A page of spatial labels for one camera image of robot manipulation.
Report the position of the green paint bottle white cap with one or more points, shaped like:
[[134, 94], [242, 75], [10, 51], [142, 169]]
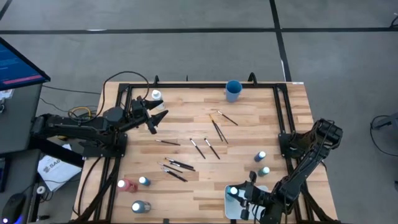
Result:
[[262, 172]]

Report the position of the red paint bottle white cap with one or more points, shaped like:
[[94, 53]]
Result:
[[129, 186]]

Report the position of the grey desk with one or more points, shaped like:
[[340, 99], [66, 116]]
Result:
[[18, 124]]

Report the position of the black arch bracket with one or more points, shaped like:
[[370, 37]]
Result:
[[252, 74], [156, 81]]

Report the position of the white plastic tray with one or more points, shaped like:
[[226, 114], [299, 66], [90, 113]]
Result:
[[231, 210]]

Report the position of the large navy paint bottle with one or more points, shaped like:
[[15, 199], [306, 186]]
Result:
[[143, 207]]

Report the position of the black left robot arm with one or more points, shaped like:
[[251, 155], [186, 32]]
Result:
[[77, 127]]

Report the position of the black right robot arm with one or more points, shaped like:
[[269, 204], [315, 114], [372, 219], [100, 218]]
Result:
[[298, 174]]

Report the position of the blue plastic cup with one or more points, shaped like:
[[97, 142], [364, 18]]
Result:
[[233, 91]]

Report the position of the computer monitor blue screen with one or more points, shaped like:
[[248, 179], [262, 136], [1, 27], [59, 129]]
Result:
[[15, 68]]

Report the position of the blue paint bottle white cap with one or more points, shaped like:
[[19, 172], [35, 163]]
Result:
[[145, 181]]

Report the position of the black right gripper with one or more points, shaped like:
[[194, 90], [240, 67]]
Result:
[[258, 196]]

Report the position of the violet-blue paint bottle white cap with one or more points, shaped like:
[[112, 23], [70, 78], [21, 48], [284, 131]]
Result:
[[258, 157]]

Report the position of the black computer mouse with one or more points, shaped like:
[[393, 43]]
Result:
[[14, 207]]

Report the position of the white tape roll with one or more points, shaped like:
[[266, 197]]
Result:
[[38, 190]]

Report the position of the black metal beam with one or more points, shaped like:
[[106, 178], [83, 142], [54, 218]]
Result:
[[56, 151]]

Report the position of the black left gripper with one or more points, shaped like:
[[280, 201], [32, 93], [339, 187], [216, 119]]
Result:
[[140, 113]]

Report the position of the white paper booklet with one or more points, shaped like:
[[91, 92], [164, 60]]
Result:
[[59, 174]]

